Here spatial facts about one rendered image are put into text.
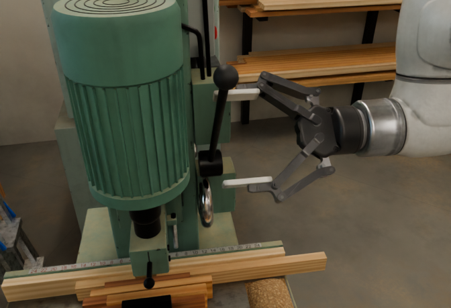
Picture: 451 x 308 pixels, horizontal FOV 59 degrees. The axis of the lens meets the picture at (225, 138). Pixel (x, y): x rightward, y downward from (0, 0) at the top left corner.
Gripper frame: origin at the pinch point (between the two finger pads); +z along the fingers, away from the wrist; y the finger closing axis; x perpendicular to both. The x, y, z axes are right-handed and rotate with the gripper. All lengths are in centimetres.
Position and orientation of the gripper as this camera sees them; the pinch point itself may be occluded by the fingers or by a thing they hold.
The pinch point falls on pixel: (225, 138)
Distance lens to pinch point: 59.1
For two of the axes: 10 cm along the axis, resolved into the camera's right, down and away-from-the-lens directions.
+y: -1.0, -9.6, 2.7
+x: 1.0, -2.8, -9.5
